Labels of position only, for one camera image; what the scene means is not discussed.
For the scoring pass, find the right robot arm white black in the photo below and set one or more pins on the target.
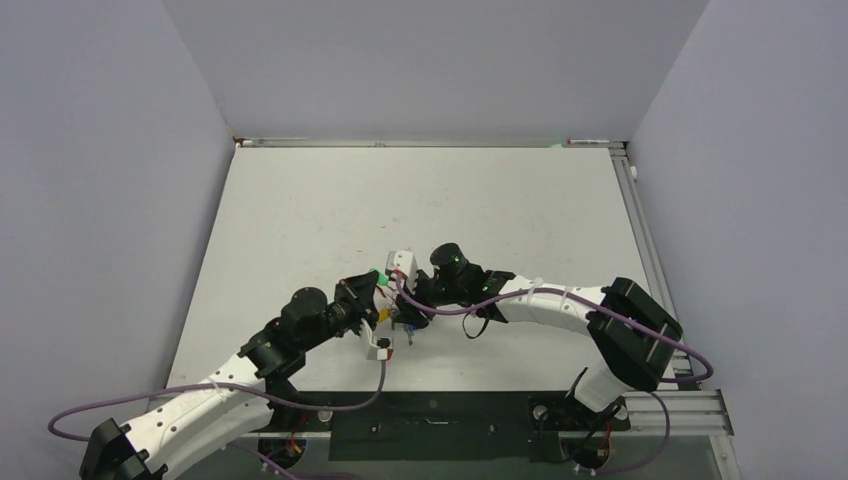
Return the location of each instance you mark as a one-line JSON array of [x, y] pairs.
[[633, 333]]

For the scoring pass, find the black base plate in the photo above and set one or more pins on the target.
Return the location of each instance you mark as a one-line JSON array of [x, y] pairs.
[[442, 426]]

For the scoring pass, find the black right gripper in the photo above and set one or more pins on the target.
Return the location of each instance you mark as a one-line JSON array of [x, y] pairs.
[[413, 314]]

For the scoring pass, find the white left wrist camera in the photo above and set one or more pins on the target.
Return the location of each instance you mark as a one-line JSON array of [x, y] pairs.
[[376, 348]]

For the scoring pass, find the aluminium frame rail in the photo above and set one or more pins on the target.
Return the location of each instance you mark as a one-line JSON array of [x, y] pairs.
[[295, 217]]

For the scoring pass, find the metal key holder red handle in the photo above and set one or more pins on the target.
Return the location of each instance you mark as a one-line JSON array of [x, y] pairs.
[[391, 324]]

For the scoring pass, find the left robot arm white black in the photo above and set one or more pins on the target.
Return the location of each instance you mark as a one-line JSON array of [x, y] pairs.
[[233, 400]]

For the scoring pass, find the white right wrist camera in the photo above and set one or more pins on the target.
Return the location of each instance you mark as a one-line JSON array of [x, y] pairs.
[[403, 265]]

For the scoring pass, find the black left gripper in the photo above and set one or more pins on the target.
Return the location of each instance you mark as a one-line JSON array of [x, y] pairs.
[[357, 292]]

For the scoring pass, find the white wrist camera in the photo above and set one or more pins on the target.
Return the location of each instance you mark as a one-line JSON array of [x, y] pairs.
[[403, 265], [376, 348]]

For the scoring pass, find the green key tag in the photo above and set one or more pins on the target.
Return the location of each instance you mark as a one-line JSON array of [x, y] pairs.
[[382, 279]]

